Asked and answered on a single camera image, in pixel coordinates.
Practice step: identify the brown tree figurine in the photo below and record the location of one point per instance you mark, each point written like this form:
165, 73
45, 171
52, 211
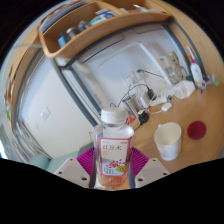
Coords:
175, 66

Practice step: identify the white plastic cup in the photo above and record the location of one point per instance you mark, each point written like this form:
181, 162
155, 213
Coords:
168, 143

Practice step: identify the white charger block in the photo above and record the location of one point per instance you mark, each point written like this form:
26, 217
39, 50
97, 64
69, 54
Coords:
166, 106

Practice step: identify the black power adapter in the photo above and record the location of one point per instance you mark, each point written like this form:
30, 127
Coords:
143, 117

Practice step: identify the wooden shelf unit with items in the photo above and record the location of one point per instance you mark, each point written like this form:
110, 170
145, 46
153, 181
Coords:
100, 31

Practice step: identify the steel tumbler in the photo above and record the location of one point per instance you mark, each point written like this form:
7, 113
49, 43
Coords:
131, 104

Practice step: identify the white lotion bottle red pump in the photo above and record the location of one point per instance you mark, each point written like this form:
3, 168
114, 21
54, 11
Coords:
196, 75

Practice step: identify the small green sponge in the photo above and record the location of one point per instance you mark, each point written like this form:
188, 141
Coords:
216, 83

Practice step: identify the flat round red coaster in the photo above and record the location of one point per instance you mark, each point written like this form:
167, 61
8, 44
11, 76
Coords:
196, 130

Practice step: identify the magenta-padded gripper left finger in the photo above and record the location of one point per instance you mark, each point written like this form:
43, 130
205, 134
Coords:
71, 170

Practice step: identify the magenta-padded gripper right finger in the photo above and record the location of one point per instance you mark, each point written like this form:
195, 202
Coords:
151, 170

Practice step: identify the clear bottle with red drink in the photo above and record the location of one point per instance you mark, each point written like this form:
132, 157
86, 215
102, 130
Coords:
113, 153

